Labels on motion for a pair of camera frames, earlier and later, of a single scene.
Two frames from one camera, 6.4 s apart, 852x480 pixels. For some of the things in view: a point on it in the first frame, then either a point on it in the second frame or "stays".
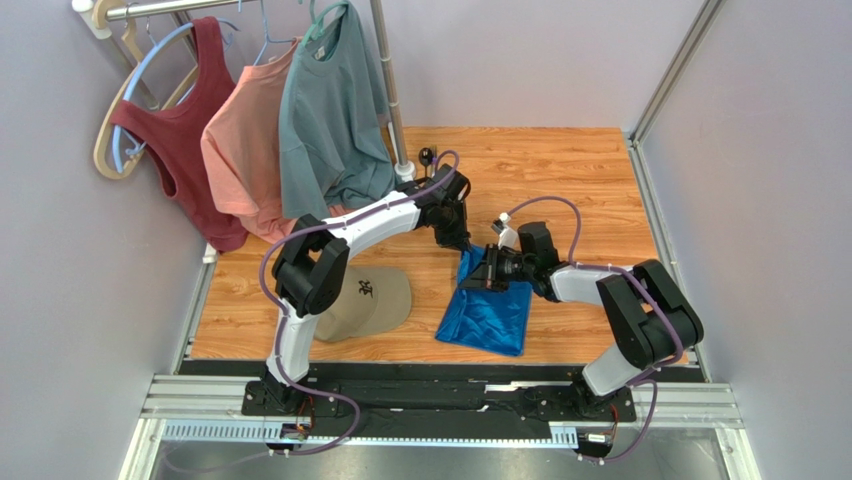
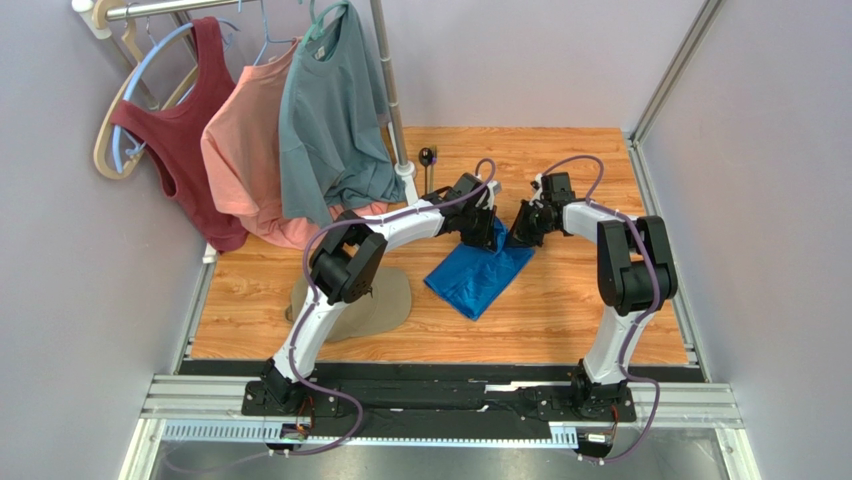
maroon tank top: [174, 135] stays
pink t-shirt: [241, 145] stays
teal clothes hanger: [317, 29] stays
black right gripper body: [490, 271] -> [525, 224]
